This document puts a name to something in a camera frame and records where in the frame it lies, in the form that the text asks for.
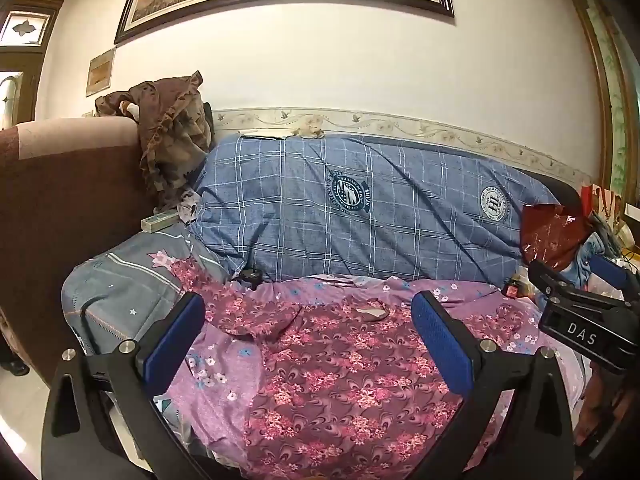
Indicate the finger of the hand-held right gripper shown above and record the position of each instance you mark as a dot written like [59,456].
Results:
[610,267]
[547,275]

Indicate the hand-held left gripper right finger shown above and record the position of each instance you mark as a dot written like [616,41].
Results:
[445,347]

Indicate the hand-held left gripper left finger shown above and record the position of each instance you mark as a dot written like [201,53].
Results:
[172,347]

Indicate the maroon floral shirt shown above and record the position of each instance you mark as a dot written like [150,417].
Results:
[325,385]

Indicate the blue denim garment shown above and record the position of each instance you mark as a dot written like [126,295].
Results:
[590,255]

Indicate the red plastic bag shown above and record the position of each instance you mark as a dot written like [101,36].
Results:
[550,232]

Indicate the purple floral bedsheet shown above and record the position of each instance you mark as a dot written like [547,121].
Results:
[505,320]

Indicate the grey star print pillow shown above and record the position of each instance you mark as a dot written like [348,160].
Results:
[125,285]

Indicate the black plug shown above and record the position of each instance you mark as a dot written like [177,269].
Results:
[248,276]

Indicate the blue plaid quilt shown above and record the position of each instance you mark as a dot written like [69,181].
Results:
[350,210]

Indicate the gold framed floral panel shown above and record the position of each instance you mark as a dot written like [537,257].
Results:
[605,85]

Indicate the brown ruffled cloth pile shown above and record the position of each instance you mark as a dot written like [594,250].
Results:
[170,130]

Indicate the white paper sheet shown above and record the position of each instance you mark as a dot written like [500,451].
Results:
[261,134]

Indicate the wooden door with glass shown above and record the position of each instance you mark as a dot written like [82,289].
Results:
[22,55]

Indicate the small framed wall picture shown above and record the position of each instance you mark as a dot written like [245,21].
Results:
[100,71]

